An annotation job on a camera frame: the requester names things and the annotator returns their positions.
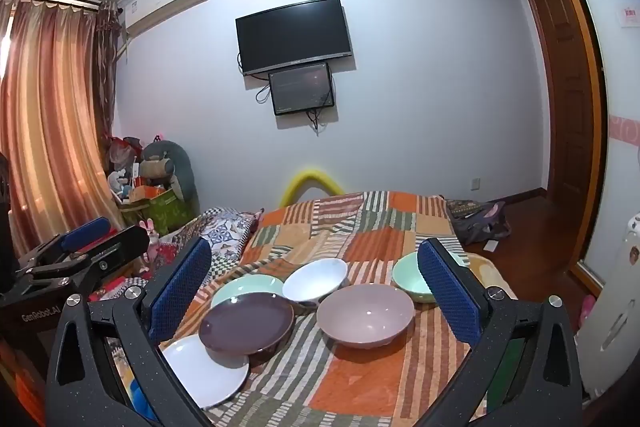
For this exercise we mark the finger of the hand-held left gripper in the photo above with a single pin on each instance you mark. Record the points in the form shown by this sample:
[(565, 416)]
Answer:
[(120, 244), (87, 229)]

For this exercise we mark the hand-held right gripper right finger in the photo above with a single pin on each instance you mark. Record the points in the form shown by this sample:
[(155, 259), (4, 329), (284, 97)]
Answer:
[(450, 287)]

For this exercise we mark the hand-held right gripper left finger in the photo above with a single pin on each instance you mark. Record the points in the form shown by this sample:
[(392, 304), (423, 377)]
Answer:
[(180, 292)]

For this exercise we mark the mint green bowl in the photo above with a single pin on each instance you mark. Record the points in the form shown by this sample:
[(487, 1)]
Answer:
[(407, 274)]

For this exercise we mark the mint green plate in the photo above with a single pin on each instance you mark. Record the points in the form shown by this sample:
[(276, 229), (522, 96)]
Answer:
[(240, 287)]

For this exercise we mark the dark purple plate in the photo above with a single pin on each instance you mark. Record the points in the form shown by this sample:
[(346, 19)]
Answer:
[(245, 322)]

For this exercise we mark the pink bowl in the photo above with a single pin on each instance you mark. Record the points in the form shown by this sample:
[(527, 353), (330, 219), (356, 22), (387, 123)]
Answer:
[(365, 312)]

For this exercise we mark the white plate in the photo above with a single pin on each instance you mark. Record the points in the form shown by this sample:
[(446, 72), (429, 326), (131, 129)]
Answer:
[(210, 377)]

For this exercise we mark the white bowl with dark spots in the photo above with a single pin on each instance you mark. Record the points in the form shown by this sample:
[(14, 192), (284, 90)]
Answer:
[(315, 279)]

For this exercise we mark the pink bunny toy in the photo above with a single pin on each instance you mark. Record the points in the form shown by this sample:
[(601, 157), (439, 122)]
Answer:
[(150, 237)]

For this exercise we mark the yellow printed cloth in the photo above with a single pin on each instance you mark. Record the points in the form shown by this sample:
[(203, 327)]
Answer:
[(487, 269)]

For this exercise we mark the green bag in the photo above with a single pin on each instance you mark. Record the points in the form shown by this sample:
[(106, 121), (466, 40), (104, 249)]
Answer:
[(165, 212)]

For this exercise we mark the white paper sheet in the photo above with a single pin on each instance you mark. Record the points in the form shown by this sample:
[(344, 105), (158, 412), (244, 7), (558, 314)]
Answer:
[(490, 246)]

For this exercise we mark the pile of toys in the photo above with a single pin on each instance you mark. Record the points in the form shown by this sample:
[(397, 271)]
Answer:
[(122, 167)]

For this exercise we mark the dark bag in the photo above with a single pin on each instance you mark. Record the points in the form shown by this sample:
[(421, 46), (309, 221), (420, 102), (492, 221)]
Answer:
[(475, 219)]

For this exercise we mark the patterned quilt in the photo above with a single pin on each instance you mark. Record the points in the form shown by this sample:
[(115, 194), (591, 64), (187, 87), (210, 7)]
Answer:
[(225, 232)]

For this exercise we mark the grey plush toy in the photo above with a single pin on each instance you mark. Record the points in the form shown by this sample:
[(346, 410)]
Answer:
[(165, 167)]

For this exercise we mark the green cloth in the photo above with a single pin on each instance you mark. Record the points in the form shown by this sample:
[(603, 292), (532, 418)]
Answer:
[(505, 372)]

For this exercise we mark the blue cloth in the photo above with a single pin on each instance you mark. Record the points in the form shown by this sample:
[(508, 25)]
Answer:
[(142, 404)]

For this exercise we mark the orange curtain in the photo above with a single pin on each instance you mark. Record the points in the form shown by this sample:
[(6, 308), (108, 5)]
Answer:
[(45, 117)]

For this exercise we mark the striped patchwork tablecloth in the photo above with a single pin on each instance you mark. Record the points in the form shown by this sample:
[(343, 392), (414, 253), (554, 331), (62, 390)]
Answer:
[(350, 382)]

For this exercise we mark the dark patterned curtain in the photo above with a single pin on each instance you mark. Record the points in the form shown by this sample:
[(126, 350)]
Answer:
[(107, 67)]

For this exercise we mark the yellow foam tube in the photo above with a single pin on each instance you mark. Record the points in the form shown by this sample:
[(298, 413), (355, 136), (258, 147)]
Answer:
[(312, 174)]

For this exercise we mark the brown wooden door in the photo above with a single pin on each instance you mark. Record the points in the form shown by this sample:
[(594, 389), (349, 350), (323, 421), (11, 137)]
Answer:
[(560, 107)]

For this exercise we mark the small black monitor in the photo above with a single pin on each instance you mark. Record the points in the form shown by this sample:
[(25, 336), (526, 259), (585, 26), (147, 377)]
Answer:
[(300, 89)]

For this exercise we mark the white air conditioner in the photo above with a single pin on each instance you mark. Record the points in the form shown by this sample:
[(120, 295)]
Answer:
[(160, 2)]

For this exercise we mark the white wall socket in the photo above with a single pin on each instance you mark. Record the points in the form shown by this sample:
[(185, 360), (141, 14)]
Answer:
[(475, 183)]

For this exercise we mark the black wall television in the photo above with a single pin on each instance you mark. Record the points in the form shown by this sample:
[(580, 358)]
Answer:
[(295, 34)]

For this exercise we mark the red wall sticker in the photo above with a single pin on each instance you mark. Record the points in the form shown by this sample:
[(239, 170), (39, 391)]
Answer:
[(630, 14)]

